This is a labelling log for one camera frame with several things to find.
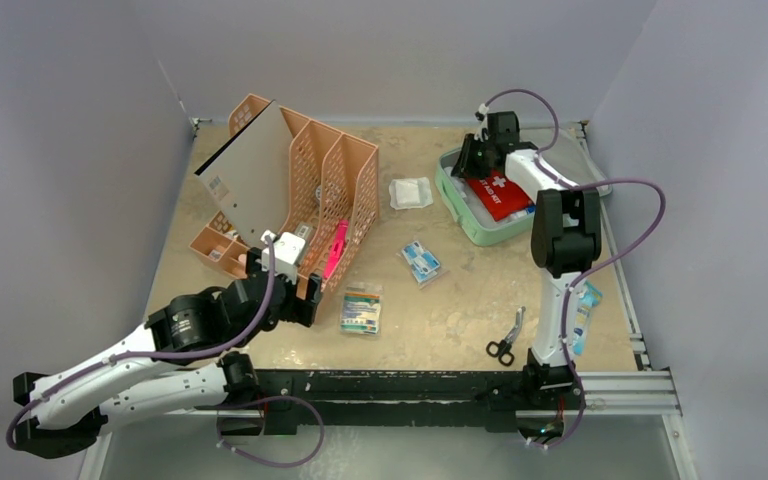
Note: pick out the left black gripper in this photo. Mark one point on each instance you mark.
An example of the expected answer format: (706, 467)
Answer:
(302, 308)

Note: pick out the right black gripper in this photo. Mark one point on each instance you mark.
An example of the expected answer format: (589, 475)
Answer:
(475, 158)

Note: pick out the red first aid pouch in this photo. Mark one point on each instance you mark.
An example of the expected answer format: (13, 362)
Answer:
(499, 195)

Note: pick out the blue white bandage roll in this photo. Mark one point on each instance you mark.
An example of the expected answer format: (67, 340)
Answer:
(515, 216)

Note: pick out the white gauze pad packet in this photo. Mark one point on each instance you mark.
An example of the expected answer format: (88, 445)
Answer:
(410, 193)

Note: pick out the alcohol wipes bag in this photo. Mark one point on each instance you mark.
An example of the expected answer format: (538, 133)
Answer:
(424, 266)

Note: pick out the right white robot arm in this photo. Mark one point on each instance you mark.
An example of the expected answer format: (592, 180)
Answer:
(565, 236)

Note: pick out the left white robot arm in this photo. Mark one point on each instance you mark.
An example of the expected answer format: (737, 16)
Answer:
(185, 356)

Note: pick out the mint green storage case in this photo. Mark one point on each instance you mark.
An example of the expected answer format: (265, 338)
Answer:
(570, 156)

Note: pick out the pink marker pen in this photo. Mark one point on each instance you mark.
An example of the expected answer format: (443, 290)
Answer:
(337, 247)

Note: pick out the green orange dressing packet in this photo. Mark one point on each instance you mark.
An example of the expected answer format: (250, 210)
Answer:
(361, 309)

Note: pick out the grey folder board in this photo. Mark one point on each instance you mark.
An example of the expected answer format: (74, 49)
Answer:
(248, 176)

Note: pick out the pink plastic desk organizer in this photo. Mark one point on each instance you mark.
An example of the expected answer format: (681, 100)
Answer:
(332, 176)

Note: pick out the blue wipes packet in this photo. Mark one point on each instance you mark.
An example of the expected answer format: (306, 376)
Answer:
(589, 298)

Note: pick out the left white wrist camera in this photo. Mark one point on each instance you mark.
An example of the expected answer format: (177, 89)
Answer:
(283, 254)

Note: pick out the black table front rail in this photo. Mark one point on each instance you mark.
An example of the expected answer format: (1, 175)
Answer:
(496, 401)

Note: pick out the black handled scissors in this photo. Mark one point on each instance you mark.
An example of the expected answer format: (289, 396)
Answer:
(502, 350)

